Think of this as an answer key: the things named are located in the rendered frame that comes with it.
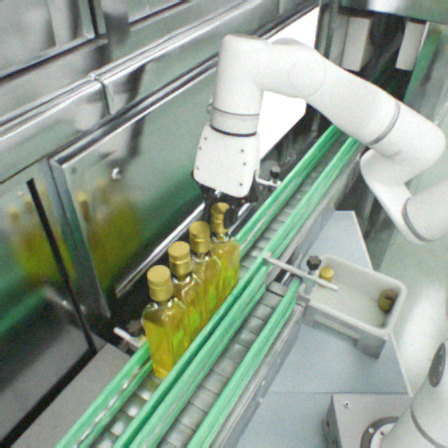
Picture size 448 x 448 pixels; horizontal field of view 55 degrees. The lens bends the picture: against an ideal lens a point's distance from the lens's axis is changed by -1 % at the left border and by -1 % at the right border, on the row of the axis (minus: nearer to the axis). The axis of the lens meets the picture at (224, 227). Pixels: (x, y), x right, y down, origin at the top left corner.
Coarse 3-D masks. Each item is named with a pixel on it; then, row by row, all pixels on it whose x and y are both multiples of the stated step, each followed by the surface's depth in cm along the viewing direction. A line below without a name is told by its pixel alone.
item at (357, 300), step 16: (320, 256) 111; (336, 256) 111; (336, 272) 112; (352, 272) 110; (368, 272) 107; (320, 288) 112; (352, 288) 112; (368, 288) 110; (384, 288) 107; (400, 288) 104; (320, 304) 100; (336, 304) 109; (352, 304) 109; (368, 304) 108; (400, 304) 100; (352, 320) 96; (368, 320) 105; (384, 320) 105
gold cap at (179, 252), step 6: (174, 246) 68; (180, 246) 68; (186, 246) 68; (168, 252) 68; (174, 252) 67; (180, 252) 67; (186, 252) 67; (174, 258) 67; (180, 258) 67; (186, 258) 68; (174, 264) 68; (180, 264) 68; (186, 264) 69; (174, 270) 69; (180, 270) 69; (186, 270) 70
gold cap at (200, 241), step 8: (192, 224) 72; (200, 224) 72; (208, 224) 72; (192, 232) 71; (200, 232) 71; (208, 232) 71; (192, 240) 72; (200, 240) 71; (208, 240) 72; (192, 248) 73; (200, 248) 73; (208, 248) 73
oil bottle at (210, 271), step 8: (192, 256) 76; (216, 256) 77; (192, 264) 75; (200, 264) 75; (208, 264) 75; (216, 264) 77; (200, 272) 75; (208, 272) 75; (216, 272) 78; (208, 280) 76; (216, 280) 79; (208, 288) 77; (216, 288) 81; (208, 296) 79; (216, 296) 82; (208, 304) 80; (216, 304) 84; (208, 312) 82; (208, 320) 83
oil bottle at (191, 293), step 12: (192, 276) 73; (180, 288) 71; (192, 288) 72; (192, 300) 73; (204, 300) 78; (192, 312) 75; (204, 312) 80; (192, 324) 77; (204, 324) 82; (192, 336) 79
